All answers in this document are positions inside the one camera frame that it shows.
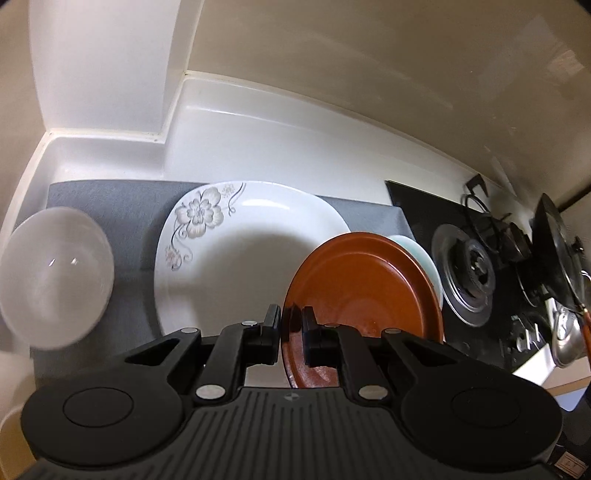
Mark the steel kettle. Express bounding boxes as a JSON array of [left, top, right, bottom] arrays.
[[550, 298, 587, 369]]

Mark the plain white bowl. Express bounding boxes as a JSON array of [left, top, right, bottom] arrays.
[[1, 207, 114, 350]]

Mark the brown round plate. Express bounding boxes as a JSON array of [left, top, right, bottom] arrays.
[[281, 232, 444, 388]]

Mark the small dark pot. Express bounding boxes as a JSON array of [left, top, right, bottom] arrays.
[[501, 222, 532, 263]]

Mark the grey counter mat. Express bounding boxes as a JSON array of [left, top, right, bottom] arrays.
[[31, 180, 411, 384]]

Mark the white floral plate front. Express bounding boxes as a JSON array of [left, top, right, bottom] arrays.
[[154, 181, 349, 336]]

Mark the black pot support ring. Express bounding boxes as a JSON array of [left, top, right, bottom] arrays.
[[461, 174, 514, 241]]

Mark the left stove burner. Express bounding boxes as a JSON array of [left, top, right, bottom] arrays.
[[431, 224, 496, 328]]

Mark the black wok lid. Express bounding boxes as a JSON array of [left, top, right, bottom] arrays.
[[532, 193, 587, 315]]

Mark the teal spiral bowl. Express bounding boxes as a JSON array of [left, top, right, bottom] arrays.
[[389, 235, 444, 309]]

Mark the black gas stove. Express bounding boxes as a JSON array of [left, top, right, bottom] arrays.
[[385, 179, 574, 374]]

